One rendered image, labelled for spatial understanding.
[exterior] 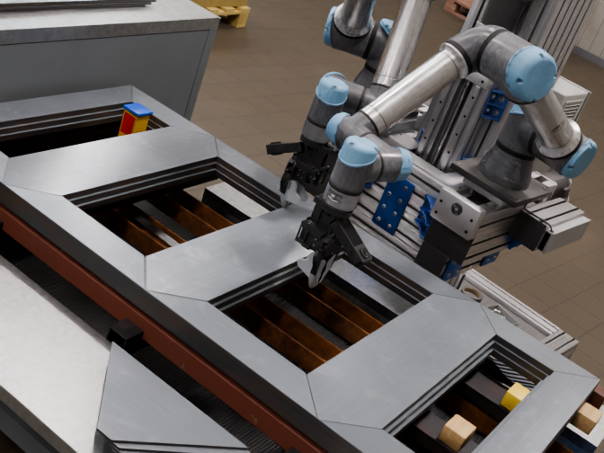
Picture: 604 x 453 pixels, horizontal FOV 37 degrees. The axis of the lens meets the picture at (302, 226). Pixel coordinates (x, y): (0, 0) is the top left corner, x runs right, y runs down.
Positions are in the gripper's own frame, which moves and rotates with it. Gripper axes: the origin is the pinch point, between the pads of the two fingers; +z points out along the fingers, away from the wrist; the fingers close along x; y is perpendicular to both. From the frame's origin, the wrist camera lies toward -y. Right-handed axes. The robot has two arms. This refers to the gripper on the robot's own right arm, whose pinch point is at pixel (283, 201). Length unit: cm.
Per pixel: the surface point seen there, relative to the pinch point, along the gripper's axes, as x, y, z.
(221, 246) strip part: -33.1, 6.3, 0.7
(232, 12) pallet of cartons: 338, -267, 77
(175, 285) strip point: -55, 12, 1
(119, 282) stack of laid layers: -62, 3, 3
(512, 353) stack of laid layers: 2, 69, 2
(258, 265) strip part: -30.9, 15.7, 0.6
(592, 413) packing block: 5, 91, 5
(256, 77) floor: 284, -197, 88
